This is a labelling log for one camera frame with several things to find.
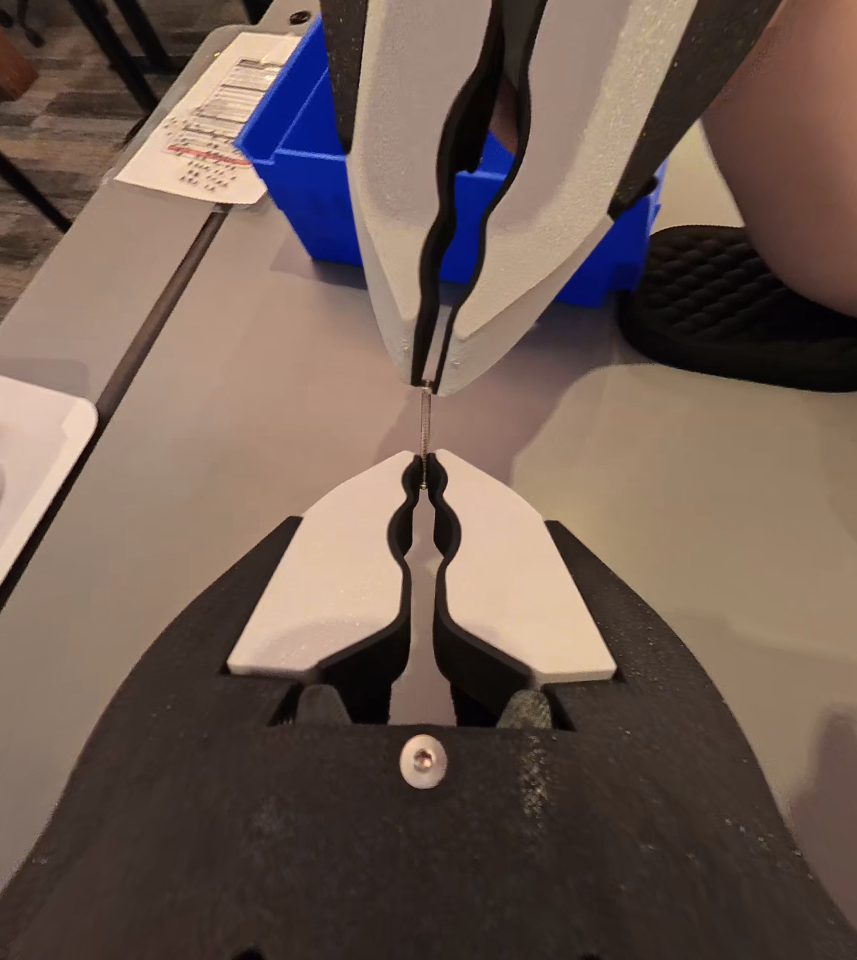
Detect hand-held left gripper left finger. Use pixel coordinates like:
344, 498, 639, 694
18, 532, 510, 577
226, 448, 424, 726

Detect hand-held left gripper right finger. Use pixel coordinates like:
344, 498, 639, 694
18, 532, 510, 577
428, 447, 619, 726

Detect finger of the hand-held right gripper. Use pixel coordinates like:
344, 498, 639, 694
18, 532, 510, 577
344, 0, 508, 387
432, 0, 701, 399

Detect steel bolt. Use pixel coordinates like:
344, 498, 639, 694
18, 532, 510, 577
418, 386, 436, 493

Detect person's right forearm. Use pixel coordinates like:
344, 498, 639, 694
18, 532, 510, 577
702, 0, 857, 335

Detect blue plastic bin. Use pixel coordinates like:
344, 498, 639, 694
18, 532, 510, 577
237, 15, 670, 309

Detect printed paper sheet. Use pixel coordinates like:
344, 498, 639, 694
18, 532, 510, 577
115, 31, 302, 207

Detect black wrist rest pad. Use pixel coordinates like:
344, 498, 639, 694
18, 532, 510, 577
618, 225, 857, 395

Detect white board stand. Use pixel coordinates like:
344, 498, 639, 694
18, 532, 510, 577
0, 372, 100, 661

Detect black framed easel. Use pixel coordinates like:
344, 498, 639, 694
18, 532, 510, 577
0, 0, 175, 234

